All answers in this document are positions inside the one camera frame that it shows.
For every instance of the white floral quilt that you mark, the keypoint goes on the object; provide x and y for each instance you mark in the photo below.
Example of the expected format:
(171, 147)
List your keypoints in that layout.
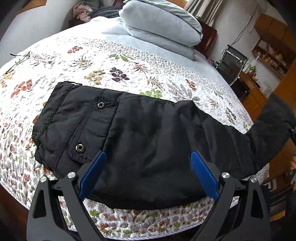
(98, 63)

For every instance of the light blue folded duvet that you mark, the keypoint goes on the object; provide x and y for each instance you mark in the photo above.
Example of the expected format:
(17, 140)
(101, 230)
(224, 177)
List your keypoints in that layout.
(163, 24)

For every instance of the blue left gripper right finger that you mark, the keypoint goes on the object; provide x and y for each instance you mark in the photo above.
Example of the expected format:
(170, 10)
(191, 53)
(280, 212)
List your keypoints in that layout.
(207, 173)

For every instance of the black padded pants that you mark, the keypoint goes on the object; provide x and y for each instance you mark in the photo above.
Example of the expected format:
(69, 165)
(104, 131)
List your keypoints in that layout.
(148, 143)

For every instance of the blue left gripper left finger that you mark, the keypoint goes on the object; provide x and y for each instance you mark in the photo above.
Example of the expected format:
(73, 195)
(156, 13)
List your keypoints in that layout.
(89, 173)

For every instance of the black metal chair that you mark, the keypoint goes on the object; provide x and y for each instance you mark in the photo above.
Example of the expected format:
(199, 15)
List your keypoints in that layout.
(231, 64)

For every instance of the wooden desk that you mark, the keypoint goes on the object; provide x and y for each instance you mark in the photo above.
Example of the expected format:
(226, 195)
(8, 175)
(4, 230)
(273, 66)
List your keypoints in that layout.
(254, 100)

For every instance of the dark red wooden headboard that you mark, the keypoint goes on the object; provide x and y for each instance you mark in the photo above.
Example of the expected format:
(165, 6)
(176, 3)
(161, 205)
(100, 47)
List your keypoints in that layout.
(209, 35)

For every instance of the beige curtain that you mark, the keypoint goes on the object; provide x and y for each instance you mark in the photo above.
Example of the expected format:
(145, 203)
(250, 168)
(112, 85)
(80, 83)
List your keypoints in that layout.
(204, 10)

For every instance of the thin dark twig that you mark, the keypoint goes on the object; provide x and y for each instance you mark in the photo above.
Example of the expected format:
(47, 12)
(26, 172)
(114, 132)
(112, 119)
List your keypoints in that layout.
(22, 58)

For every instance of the wooden wall shelf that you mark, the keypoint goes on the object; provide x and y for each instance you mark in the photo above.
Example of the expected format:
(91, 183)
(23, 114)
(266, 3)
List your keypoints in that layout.
(275, 46)

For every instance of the pink grey clothes pile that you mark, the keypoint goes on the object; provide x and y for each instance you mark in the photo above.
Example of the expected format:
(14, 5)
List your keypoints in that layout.
(83, 9)

